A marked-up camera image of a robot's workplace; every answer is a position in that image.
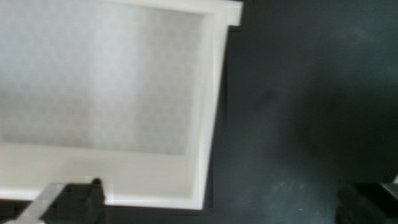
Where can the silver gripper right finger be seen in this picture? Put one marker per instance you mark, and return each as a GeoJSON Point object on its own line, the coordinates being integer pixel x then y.
{"type": "Point", "coordinates": [368, 204]}

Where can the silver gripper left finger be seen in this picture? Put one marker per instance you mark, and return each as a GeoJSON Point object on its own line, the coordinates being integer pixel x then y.
{"type": "Point", "coordinates": [70, 204]}

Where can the white front drawer tray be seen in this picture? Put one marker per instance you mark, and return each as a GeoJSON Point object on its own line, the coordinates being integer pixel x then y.
{"type": "Point", "coordinates": [111, 67]}

